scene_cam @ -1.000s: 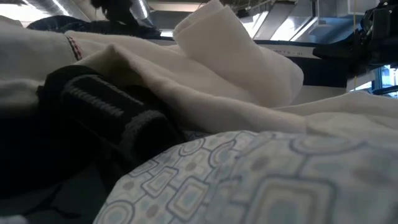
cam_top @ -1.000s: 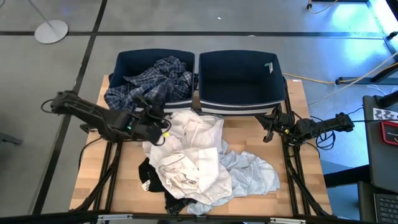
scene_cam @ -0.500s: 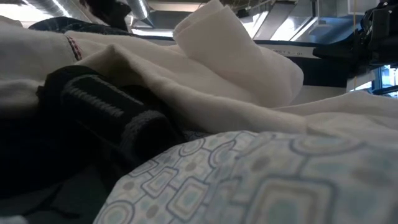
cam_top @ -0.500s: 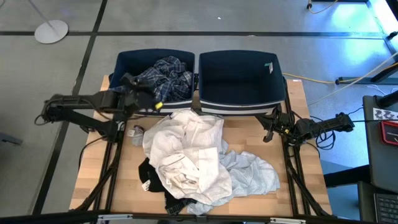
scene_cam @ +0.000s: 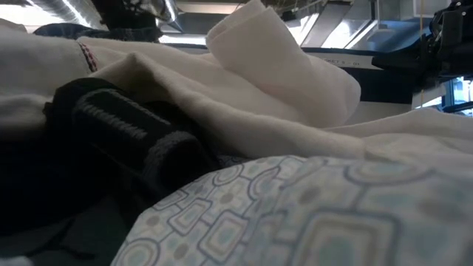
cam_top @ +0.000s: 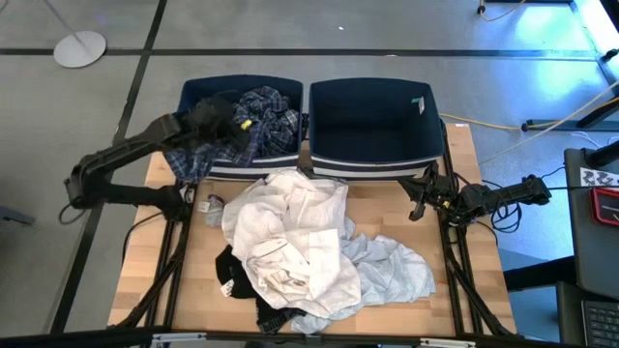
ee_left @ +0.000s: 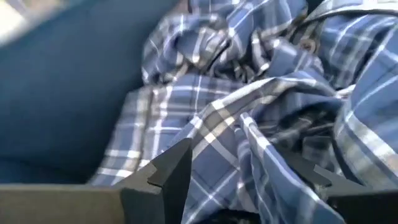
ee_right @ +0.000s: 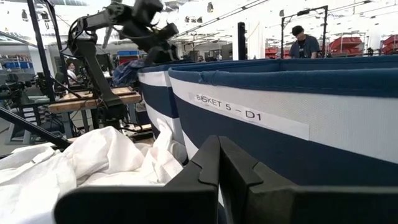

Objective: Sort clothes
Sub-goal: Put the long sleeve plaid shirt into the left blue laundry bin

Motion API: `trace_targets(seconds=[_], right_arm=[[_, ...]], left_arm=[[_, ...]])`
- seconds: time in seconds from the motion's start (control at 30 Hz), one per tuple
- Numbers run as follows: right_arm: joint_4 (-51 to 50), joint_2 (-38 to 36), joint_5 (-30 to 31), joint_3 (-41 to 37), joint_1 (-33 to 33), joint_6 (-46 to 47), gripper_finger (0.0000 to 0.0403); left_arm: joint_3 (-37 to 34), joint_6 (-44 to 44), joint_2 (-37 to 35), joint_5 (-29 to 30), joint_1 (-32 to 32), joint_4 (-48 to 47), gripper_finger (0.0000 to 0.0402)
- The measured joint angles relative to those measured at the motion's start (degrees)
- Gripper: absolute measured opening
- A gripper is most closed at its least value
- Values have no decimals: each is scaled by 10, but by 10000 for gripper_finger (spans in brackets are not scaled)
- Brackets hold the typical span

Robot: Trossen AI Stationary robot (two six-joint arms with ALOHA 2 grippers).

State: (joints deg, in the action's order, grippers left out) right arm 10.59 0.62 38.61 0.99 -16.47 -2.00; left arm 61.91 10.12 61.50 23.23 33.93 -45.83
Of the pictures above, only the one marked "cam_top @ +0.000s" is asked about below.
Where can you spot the black garment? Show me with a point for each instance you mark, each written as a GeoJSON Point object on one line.
{"type": "Point", "coordinates": [234, 275]}

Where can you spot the black white marker sheet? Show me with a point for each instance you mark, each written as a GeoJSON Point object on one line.
{"type": "Point", "coordinates": [599, 178]}

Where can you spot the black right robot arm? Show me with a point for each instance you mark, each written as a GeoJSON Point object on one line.
{"type": "Point", "coordinates": [508, 193]}

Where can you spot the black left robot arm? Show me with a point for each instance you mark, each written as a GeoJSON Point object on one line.
{"type": "Point", "coordinates": [121, 145]}

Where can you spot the navy white striped fabric bin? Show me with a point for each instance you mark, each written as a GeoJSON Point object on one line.
{"type": "Point", "coordinates": [372, 130]}
{"type": "Point", "coordinates": [203, 87]}

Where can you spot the white round floor stand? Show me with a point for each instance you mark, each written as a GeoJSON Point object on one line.
{"type": "Point", "coordinates": [79, 48]}

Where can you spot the black keyboard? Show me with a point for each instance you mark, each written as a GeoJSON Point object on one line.
{"type": "Point", "coordinates": [602, 321]}

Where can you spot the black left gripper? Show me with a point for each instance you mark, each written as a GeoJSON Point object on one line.
{"type": "Point", "coordinates": [213, 121]}

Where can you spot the dark grey desk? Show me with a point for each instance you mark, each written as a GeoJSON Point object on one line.
{"type": "Point", "coordinates": [587, 241]}

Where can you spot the yellow clip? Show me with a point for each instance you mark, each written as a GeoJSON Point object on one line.
{"type": "Point", "coordinates": [446, 204]}
{"type": "Point", "coordinates": [246, 124]}

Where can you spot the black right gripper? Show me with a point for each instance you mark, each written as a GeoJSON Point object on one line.
{"type": "Point", "coordinates": [437, 191]}

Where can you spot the white shirt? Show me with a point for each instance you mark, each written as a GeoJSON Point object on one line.
{"type": "Point", "coordinates": [290, 241]}

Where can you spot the small grey purple cloth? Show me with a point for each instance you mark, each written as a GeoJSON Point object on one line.
{"type": "Point", "coordinates": [214, 212]}

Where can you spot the red flat device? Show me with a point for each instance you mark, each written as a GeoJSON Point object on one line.
{"type": "Point", "coordinates": [607, 208]}

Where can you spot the geometric patterned white sheet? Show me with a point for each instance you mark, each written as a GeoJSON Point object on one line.
{"type": "Point", "coordinates": [387, 270]}

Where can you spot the navy plaid shirt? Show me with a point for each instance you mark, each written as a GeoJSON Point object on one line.
{"type": "Point", "coordinates": [271, 121]}

